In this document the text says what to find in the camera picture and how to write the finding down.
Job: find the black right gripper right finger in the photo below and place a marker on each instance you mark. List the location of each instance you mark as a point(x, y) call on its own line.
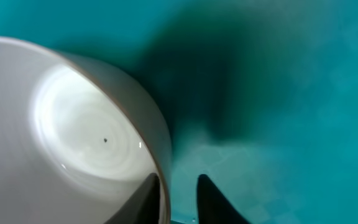
point(213, 207)

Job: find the teal plastic tray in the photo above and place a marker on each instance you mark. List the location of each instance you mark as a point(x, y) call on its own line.
point(261, 95)

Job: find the grey bowl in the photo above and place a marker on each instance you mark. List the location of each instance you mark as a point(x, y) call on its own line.
point(78, 137)

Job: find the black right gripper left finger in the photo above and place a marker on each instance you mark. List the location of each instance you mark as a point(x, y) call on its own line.
point(143, 207)

